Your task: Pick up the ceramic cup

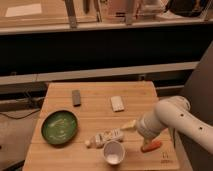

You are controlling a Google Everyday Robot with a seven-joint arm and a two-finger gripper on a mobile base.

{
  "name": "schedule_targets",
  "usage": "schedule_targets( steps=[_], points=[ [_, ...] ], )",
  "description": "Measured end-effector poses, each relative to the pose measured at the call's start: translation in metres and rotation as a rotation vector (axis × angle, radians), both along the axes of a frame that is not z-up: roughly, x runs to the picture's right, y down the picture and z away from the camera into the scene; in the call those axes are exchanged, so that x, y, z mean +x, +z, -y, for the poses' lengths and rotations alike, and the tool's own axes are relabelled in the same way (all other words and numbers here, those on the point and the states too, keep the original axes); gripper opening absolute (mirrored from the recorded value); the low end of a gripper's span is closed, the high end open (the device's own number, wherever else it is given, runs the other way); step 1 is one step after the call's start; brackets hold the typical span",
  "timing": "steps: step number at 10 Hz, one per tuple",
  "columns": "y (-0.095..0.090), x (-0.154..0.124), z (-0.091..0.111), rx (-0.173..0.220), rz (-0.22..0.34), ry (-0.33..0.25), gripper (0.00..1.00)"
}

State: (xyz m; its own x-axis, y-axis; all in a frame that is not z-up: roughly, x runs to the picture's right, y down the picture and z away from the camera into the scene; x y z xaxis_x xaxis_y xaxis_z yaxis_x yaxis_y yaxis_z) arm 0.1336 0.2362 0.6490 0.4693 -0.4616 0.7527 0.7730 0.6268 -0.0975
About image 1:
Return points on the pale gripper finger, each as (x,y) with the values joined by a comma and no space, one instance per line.
(129,126)

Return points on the white ceramic cup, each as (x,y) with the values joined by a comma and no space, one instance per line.
(113,152)

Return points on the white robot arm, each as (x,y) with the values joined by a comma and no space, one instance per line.
(172,112)

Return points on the dark robot base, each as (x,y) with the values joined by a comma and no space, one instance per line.
(199,91)

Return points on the white rectangular sponge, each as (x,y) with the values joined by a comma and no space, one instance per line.
(117,104)

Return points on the orange carrot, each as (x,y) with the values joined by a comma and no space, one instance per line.
(149,146)

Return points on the clear plastic bottle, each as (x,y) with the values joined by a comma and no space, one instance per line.
(100,139)

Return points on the grey rectangular block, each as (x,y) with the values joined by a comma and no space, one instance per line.
(76,98)

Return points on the green bowl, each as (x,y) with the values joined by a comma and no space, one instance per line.
(59,127)

